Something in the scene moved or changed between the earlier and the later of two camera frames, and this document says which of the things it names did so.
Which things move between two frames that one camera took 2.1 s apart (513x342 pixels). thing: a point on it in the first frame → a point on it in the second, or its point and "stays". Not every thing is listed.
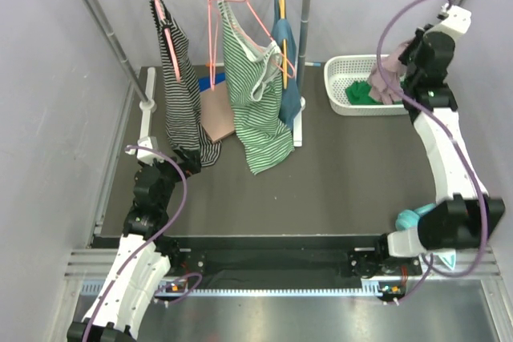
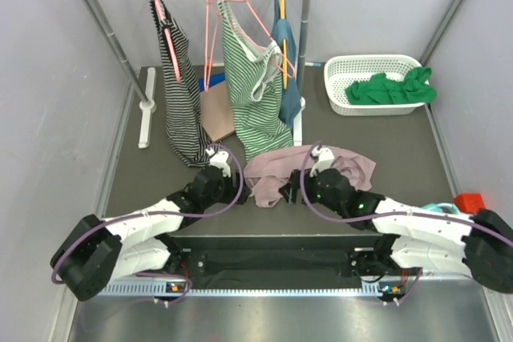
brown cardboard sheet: [216, 112] stays
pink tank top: [386, 77] → [264, 176]
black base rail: [254, 262] stays
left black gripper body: [187, 166] → [231, 193]
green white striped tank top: [256, 78] stays
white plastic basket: [340, 70] stays
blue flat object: [204, 83] stays
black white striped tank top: [185, 127] stays
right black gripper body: [407, 55] → [296, 183]
